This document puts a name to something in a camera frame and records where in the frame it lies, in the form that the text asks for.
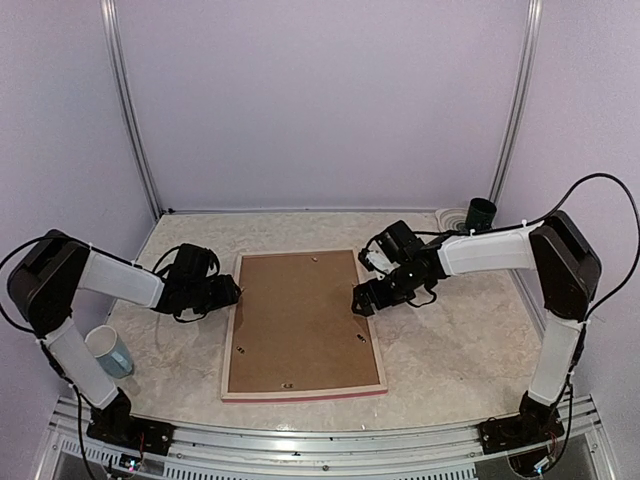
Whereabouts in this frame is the right aluminium post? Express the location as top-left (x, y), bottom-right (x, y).
top-left (489, 0), bottom-right (543, 204)

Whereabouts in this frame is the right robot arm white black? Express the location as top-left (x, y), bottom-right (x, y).
top-left (351, 211), bottom-right (602, 444)

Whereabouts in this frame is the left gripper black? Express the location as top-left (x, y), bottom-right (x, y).
top-left (188, 274), bottom-right (240, 314)

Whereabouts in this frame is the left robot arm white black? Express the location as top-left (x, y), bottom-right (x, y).
top-left (1, 230), bottom-right (242, 445)

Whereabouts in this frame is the left aluminium post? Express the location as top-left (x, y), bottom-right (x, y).
top-left (99, 0), bottom-right (164, 221)

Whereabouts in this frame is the brown backing board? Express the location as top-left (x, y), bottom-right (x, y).
top-left (227, 252), bottom-right (380, 392)

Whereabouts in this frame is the aluminium post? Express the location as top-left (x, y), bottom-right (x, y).
top-left (489, 0), bottom-right (543, 204)
top-left (99, 0), bottom-right (164, 221)

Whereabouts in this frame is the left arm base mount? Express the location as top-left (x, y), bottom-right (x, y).
top-left (87, 388), bottom-right (176, 456)

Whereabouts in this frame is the dark green cup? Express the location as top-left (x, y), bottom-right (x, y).
top-left (465, 197), bottom-right (497, 232)

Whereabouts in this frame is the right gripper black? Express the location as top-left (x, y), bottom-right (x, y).
top-left (351, 260), bottom-right (427, 317)

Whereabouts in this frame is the front aluminium rail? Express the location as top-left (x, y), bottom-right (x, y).
top-left (34, 394), bottom-right (616, 480)

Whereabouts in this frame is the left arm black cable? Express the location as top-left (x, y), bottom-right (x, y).
top-left (0, 236), bottom-right (56, 341)

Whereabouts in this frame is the wooden picture frame pink edge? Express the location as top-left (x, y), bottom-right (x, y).
top-left (219, 248), bottom-right (390, 404)

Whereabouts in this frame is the white round coaster plate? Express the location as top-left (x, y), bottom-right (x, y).
top-left (435, 208), bottom-right (468, 234)

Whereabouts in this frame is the light blue mug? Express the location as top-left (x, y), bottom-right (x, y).
top-left (85, 325), bottom-right (135, 379)

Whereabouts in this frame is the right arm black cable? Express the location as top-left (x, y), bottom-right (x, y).
top-left (524, 172), bottom-right (640, 321)

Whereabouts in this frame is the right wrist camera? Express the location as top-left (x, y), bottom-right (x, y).
top-left (358, 248), bottom-right (393, 276)

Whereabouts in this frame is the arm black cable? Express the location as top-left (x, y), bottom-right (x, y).
top-left (0, 236), bottom-right (56, 341)
top-left (524, 172), bottom-right (640, 321)

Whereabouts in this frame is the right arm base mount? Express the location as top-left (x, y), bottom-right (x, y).
top-left (477, 391), bottom-right (565, 455)

